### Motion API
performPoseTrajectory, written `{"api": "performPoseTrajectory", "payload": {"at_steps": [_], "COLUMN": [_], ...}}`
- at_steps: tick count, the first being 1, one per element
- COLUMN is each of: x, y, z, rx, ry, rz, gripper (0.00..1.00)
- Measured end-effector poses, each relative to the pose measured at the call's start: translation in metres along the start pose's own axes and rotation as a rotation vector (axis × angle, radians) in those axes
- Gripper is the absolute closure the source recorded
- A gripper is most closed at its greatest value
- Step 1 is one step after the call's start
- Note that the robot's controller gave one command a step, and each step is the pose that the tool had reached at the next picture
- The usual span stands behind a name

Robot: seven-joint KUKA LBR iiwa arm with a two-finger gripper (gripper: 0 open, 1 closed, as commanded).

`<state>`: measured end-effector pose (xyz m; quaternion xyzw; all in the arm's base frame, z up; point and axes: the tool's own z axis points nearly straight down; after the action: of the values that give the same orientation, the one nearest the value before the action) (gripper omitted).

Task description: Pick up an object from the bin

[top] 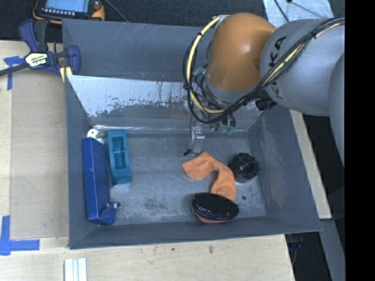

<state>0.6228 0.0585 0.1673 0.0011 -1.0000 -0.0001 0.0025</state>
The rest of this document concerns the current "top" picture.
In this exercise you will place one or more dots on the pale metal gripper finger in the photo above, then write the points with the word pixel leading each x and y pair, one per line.
pixel 192 139
pixel 199 145

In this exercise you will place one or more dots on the orange cloth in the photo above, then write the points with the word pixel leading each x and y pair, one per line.
pixel 202 165

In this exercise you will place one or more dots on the black round ribbed cap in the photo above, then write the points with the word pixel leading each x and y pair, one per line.
pixel 243 168

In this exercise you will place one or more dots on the grey metal bin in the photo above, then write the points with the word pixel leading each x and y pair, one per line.
pixel 164 183

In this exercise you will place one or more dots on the black and orange oval brush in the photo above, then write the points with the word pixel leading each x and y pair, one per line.
pixel 215 207

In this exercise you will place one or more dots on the teal tape dispenser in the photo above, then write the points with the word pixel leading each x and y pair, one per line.
pixel 119 157

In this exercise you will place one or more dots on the white round plastic thing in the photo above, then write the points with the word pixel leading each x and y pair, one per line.
pixel 93 133

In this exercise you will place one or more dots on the long blue box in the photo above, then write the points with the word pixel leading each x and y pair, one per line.
pixel 95 177

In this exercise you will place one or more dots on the black cylinder on white bracket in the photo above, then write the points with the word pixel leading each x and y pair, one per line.
pixel 265 104

